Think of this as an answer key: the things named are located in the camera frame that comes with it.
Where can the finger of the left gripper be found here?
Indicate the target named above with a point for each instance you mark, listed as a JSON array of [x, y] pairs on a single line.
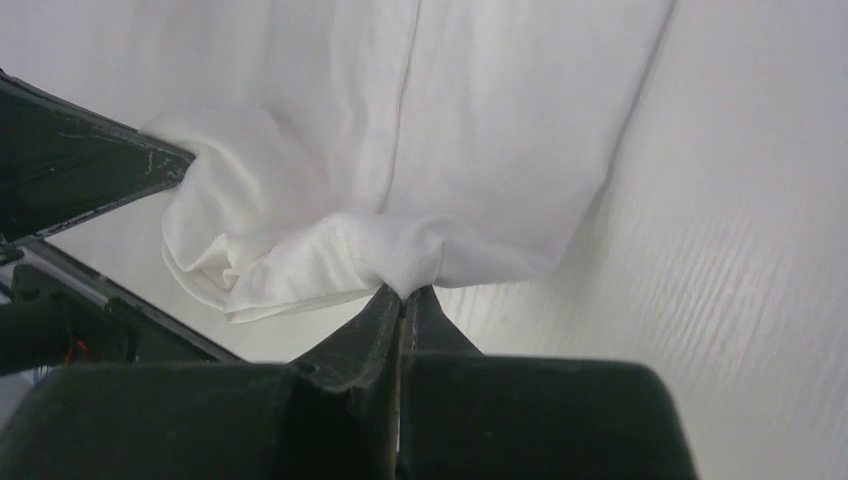
[[62, 165]]

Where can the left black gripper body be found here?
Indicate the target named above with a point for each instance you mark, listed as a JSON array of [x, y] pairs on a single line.
[[57, 311]]

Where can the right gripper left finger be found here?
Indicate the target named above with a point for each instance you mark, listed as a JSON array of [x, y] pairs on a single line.
[[330, 414]]

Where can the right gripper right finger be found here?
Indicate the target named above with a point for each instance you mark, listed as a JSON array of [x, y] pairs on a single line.
[[468, 415]]

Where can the white t-shirt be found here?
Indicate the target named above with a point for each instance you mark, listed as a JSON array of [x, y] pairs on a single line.
[[404, 144]]

